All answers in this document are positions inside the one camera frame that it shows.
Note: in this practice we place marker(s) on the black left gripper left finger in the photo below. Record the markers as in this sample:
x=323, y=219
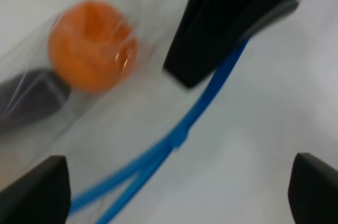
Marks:
x=42, y=195

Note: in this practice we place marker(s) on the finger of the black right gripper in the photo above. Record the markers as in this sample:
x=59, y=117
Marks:
x=210, y=29

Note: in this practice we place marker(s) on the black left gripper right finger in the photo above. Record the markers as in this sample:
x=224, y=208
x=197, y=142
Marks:
x=312, y=191

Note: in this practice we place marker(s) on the clear zip bag blue seal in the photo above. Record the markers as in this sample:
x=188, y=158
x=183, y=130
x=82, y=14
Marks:
x=113, y=140

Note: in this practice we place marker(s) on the dark purple eggplant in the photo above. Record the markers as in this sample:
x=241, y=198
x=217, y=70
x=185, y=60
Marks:
x=31, y=97

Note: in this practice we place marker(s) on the orange round fruit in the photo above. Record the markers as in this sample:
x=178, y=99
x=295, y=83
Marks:
x=92, y=46

